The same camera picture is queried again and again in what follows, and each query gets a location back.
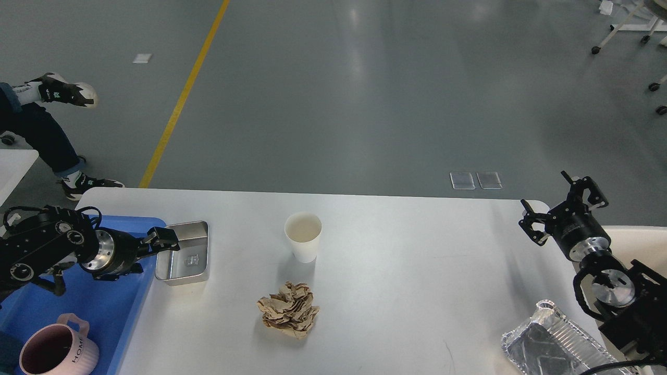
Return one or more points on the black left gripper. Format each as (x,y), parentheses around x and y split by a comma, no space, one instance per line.
(119,252)

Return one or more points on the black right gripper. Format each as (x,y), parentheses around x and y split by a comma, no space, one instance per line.
(571,224)

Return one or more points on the stainless steel rectangular tray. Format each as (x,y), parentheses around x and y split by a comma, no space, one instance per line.
(190,263)

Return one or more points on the pink ribbed mug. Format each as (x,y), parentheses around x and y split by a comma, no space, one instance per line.
(60,348)

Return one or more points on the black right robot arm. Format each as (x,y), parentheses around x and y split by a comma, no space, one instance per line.
(629,302)

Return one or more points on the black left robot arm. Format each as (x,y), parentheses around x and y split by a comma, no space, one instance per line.
(40,243)

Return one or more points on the right floor socket cover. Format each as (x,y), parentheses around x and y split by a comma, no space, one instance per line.
(489,180)

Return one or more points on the floor socket cover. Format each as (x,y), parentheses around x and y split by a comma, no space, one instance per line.
(462,181)
(489,180)

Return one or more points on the blue plastic tray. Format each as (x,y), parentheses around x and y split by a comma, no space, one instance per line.
(111,308)

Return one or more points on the white plastic bin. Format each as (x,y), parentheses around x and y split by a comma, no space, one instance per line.
(645,243)

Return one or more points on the left floor socket cover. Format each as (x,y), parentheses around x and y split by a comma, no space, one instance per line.
(462,181)

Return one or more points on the aluminium foil tray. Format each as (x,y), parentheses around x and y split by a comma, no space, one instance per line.
(548,342)

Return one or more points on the white paper cup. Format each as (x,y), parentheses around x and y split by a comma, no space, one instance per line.
(303,230)

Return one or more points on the crumpled brown paper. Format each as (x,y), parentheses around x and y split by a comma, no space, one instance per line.
(290,311)

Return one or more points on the white side table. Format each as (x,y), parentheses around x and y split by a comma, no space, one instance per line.
(14,165)

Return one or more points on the person in black sweater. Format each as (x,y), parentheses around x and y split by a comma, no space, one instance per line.
(22,114)

